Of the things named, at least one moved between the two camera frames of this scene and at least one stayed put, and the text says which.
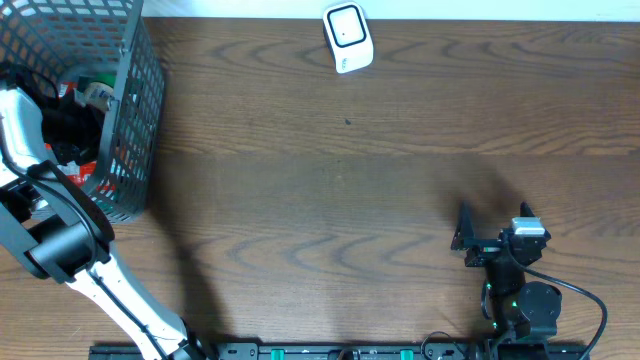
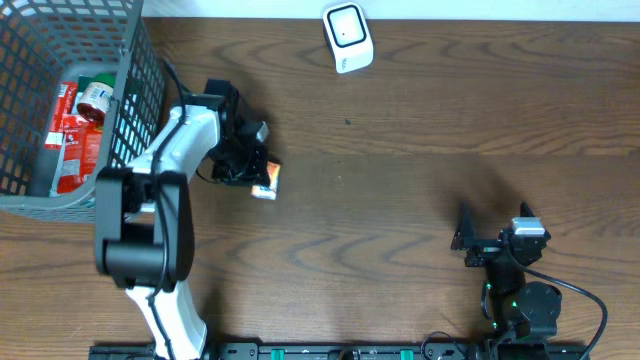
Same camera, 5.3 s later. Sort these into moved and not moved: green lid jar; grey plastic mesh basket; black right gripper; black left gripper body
Moved: black left gripper body
Not moved: black right gripper; grey plastic mesh basket; green lid jar
